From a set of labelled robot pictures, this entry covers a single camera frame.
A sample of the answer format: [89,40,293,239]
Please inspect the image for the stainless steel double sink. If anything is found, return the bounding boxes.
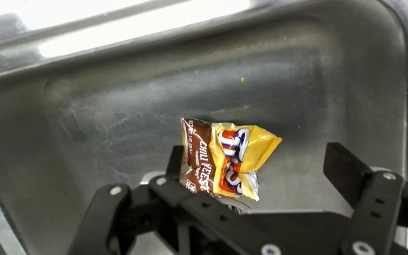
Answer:
[0,0,408,255]

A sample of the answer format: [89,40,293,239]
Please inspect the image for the yellow brown chips packet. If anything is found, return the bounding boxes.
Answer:
[180,118,282,202]

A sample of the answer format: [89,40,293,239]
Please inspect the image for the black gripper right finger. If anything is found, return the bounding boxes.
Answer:
[323,142,408,255]

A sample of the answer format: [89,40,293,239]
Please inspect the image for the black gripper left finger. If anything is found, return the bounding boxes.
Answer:
[68,146,282,255]

